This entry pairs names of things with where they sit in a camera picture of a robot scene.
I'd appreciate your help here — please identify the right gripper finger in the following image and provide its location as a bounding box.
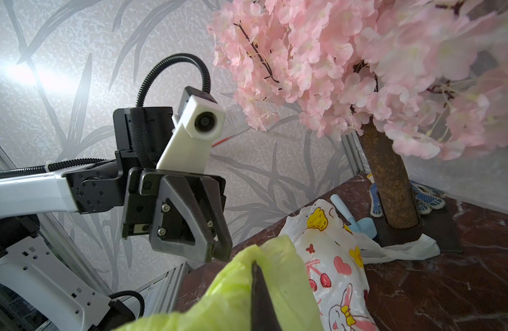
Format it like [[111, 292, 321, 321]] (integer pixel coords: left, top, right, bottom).
[[251, 262, 282, 331]]

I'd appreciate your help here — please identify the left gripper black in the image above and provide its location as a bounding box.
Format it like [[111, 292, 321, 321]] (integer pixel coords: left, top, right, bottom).
[[113, 107, 233, 262]]

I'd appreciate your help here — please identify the green avocado plastic bag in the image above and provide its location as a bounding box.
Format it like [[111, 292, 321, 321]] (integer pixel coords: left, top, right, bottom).
[[121, 235, 323, 330]]

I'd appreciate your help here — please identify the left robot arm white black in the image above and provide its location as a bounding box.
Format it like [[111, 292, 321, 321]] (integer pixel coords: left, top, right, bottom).
[[0, 102, 232, 330]]

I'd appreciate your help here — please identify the light blue plastic scoop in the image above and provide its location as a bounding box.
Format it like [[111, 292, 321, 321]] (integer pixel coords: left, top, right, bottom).
[[330, 194, 378, 239]]

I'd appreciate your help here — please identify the brown bouquet trunk base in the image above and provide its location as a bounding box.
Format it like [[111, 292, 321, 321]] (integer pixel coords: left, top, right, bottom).
[[359, 122, 463, 253]]

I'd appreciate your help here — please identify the blue tag at vase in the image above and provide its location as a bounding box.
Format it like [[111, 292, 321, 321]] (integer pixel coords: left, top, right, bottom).
[[367, 174, 446, 218]]

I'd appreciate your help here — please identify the pink cherry blossom bouquet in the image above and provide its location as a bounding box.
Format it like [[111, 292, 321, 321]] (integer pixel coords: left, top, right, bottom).
[[208, 1, 508, 160]]

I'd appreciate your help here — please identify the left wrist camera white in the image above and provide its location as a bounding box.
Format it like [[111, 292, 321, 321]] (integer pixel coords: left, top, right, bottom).
[[156, 86, 226, 174]]

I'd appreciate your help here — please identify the clear wall tray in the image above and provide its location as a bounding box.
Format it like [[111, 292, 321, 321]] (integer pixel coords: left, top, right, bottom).
[[212, 104, 251, 148]]

